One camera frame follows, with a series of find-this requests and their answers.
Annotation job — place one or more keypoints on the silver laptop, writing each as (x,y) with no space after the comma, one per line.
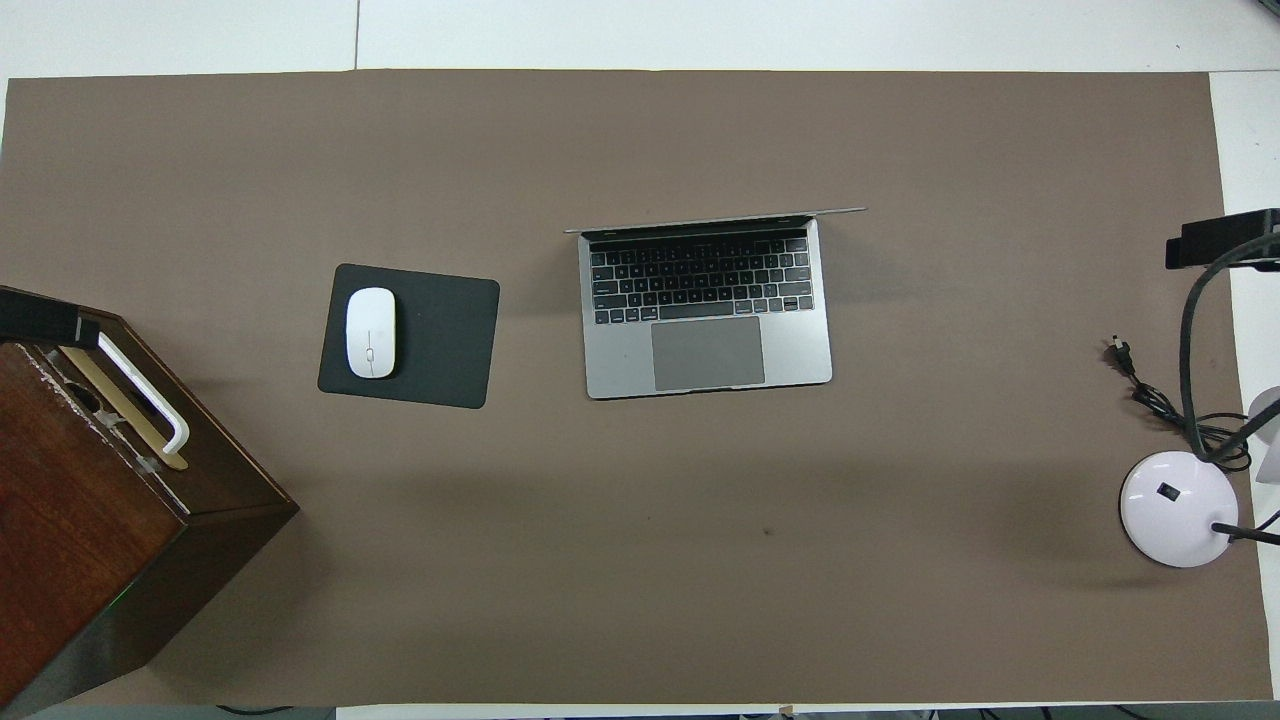
(705,350)

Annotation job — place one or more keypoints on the dark wooden box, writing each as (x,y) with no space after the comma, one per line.
(80,520)

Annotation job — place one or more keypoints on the white desk lamp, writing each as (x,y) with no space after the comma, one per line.
(1175,510)

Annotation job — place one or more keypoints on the brown table mat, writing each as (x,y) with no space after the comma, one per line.
(300,150)

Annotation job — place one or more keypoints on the white computer mouse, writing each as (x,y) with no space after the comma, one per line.
(371,333)

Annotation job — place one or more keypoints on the black mouse pad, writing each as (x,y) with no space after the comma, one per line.
(445,340)

